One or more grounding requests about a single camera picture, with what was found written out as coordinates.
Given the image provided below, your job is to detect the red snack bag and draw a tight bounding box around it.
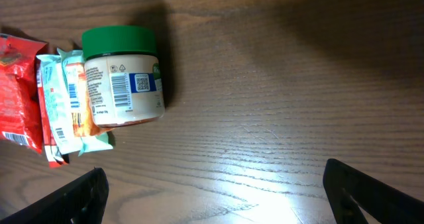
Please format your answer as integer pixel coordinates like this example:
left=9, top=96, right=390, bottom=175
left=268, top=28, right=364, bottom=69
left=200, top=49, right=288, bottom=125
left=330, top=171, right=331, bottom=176
left=1, top=33, right=46, bottom=154

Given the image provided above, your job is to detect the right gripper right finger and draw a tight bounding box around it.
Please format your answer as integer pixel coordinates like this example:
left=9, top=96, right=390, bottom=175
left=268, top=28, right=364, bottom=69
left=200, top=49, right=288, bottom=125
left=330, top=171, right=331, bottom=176
left=323, top=158, right=423, bottom=224

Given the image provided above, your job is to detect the green lid jar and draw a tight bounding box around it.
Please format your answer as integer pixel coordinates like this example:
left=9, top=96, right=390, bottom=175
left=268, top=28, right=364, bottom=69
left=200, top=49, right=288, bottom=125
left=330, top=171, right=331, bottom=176
left=81, top=25, right=165, bottom=128

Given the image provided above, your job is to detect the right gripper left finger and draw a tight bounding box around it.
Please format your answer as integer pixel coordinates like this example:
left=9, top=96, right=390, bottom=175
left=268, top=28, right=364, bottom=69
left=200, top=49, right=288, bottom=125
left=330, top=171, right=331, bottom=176
left=1, top=168, right=109, bottom=224

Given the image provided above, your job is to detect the thin red stick packet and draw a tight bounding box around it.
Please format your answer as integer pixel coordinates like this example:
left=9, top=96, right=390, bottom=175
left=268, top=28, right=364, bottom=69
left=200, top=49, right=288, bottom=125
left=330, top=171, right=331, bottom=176
left=36, top=62, right=70, bottom=168

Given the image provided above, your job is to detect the light teal snack pack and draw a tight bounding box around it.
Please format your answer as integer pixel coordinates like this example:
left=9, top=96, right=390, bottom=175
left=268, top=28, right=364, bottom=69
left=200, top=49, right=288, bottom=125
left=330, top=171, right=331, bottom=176
left=36, top=49, right=113, bottom=155

